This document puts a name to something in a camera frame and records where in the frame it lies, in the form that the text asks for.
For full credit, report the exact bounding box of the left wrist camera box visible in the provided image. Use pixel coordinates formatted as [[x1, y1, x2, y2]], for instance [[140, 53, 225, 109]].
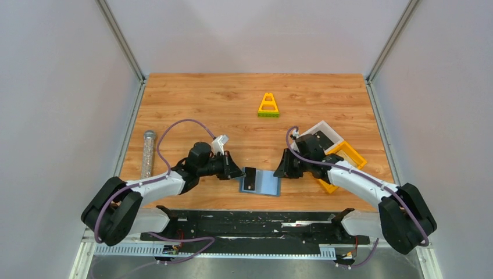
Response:
[[211, 134, 229, 155]]

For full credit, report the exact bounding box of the yellow green toy block stand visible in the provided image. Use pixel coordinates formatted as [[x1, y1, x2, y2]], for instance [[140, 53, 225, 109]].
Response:
[[257, 92, 280, 118]]

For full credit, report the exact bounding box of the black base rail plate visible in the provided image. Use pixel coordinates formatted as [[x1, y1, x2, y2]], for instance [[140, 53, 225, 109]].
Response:
[[160, 210, 370, 255]]

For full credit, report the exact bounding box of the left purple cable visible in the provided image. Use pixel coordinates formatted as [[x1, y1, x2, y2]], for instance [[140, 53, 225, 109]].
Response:
[[93, 118, 217, 244]]

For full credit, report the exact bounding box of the white plastic bin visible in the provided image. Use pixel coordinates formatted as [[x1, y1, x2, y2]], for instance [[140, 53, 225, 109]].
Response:
[[299, 120, 344, 155]]

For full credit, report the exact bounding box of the black box in bin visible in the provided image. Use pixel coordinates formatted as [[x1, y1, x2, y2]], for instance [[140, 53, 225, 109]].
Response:
[[314, 131, 334, 150]]

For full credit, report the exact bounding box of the clear glitter tube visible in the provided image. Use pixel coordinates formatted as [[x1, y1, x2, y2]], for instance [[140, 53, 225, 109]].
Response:
[[140, 130, 156, 178]]

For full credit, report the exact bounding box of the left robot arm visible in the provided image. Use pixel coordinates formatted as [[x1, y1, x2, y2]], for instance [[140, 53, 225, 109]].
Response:
[[81, 142, 245, 246]]

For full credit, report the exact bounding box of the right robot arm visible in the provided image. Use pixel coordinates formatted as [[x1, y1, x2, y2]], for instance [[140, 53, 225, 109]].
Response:
[[274, 133, 437, 255]]

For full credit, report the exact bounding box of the blue card holder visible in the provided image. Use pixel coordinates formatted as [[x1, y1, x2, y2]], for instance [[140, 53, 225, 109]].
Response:
[[239, 169, 281, 196]]

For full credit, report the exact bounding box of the yellow plastic bin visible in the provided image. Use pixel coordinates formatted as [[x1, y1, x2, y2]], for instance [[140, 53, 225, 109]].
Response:
[[318, 141, 367, 194]]

